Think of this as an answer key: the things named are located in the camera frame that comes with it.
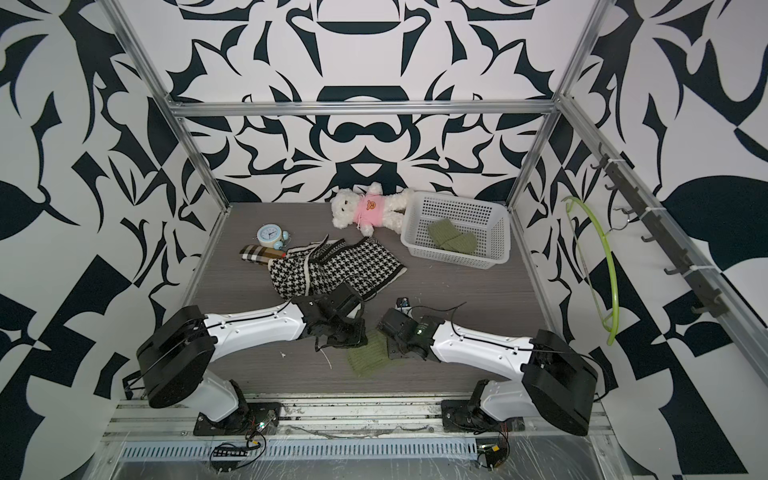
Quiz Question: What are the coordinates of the green knitted scarf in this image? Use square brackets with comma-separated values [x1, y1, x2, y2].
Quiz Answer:
[347, 329, 391, 378]
[427, 218, 478, 255]

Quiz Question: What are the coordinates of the houndstooth black white garment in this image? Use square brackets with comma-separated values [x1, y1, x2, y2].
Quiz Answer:
[268, 237, 407, 300]

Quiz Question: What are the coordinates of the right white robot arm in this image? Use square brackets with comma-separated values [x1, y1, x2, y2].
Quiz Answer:
[377, 308, 599, 436]

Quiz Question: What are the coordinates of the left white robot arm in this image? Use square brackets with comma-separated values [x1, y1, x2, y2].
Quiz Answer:
[123, 283, 367, 435]

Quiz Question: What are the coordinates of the white plastic basket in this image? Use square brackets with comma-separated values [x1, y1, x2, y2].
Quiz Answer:
[400, 192, 511, 269]

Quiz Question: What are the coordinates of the plaid beige pouch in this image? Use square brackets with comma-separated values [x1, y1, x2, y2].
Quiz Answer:
[239, 244, 286, 265]

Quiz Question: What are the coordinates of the small blue alarm clock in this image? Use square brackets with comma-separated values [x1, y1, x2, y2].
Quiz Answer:
[257, 223, 291, 250]

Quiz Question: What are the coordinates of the white teddy bear pink shirt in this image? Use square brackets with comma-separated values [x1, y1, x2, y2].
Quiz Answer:
[330, 182, 414, 237]

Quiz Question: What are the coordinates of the green plastic hanger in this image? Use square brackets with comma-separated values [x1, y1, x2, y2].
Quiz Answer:
[562, 196, 620, 346]

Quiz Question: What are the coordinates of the white slotted cable duct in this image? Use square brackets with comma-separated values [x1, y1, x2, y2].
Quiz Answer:
[119, 437, 478, 462]

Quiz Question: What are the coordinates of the black wall hook rail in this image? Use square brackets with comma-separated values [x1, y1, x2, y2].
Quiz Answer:
[594, 142, 730, 318]

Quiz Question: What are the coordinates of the aluminium frame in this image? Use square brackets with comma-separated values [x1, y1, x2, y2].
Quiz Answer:
[95, 0, 768, 415]

